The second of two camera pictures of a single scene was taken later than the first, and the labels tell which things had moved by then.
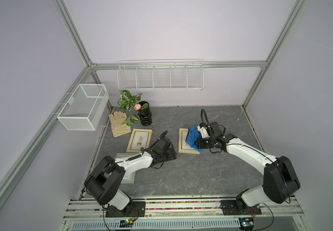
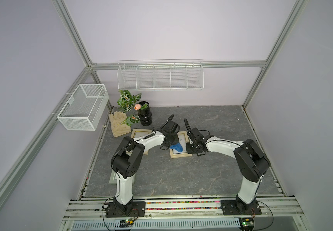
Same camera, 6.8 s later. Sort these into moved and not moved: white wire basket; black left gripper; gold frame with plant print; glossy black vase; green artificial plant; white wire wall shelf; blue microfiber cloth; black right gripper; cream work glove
Moved: black right gripper; blue microfiber cloth; black left gripper
Not moved: glossy black vase; gold frame with plant print; cream work glove; white wire wall shelf; green artificial plant; white wire basket
